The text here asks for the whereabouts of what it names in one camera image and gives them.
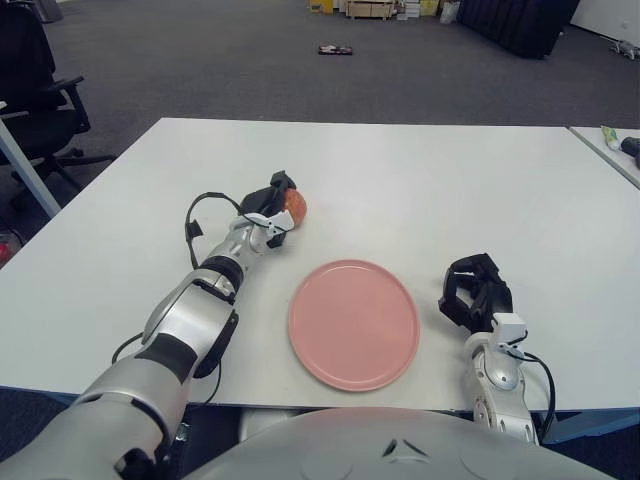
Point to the red object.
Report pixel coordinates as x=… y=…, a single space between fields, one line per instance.
x=4 y=247

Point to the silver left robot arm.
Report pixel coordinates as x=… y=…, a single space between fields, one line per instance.
x=195 y=315

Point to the green white tube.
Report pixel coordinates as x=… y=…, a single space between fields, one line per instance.
x=610 y=136

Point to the white plastic bag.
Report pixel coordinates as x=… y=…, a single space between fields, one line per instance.
x=448 y=14

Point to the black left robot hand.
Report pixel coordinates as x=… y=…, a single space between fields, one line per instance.
x=260 y=200

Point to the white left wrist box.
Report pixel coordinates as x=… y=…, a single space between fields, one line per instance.
x=280 y=221

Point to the yellow cardboard box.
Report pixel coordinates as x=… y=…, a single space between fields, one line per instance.
x=321 y=5

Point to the black office chair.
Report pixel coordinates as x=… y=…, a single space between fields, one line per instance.
x=30 y=125

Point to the pink round plate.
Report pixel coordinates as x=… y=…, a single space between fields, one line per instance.
x=352 y=325

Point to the grey robot torso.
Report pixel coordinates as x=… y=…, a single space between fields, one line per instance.
x=400 y=450

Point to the black draped partition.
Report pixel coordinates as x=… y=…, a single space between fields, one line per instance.
x=517 y=25

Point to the black tray on floor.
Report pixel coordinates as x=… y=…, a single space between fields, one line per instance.
x=336 y=49

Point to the red yellow apple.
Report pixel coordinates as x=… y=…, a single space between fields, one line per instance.
x=297 y=207

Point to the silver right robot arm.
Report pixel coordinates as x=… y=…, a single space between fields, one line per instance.
x=500 y=395

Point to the grey desk leg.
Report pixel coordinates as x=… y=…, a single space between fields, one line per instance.
x=30 y=175

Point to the white stacked boxes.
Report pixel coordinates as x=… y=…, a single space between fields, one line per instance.
x=411 y=8

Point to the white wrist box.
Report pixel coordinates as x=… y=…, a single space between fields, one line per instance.
x=280 y=221
x=510 y=329

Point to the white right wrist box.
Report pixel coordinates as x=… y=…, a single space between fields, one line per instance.
x=510 y=329

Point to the wooden pallet crate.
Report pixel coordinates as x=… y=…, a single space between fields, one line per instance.
x=371 y=9

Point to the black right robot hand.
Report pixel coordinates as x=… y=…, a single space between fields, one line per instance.
x=485 y=300

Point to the grey bin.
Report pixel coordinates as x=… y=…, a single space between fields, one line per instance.
x=50 y=9

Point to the black handheld controller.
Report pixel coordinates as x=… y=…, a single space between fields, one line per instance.
x=631 y=144

